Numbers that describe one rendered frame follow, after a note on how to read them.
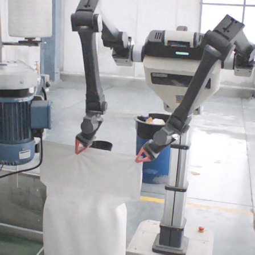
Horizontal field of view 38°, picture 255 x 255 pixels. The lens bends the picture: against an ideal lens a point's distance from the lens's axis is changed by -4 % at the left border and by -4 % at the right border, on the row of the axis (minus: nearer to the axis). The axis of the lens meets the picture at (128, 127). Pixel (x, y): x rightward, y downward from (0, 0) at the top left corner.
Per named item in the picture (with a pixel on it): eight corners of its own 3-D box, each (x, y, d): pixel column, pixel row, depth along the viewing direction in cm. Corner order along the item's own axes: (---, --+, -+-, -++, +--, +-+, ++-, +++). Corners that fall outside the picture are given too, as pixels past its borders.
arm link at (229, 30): (249, 21, 121) (223, 6, 125) (225, 55, 124) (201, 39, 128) (260, 48, 162) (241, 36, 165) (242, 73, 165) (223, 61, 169)
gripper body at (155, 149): (142, 148, 153) (156, 137, 150) (148, 141, 163) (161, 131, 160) (152, 160, 153) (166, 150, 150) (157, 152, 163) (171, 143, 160)
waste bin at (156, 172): (179, 171, 429) (184, 115, 411) (171, 189, 381) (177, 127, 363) (137, 165, 440) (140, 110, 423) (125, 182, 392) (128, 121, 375)
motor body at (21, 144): (42, 157, 144) (41, 92, 137) (22, 170, 129) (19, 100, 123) (8, 151, 147) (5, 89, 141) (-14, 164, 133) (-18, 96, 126)
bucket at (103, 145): (115, 163, 445) (116, 142, 439) (107, 172, 418) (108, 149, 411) (91, 160, 453) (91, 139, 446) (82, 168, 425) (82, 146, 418)
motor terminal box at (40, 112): (53, 129, 143) (53, 98, 140) (52, 137, 134) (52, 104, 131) (31, 129, 141) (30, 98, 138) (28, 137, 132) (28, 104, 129)
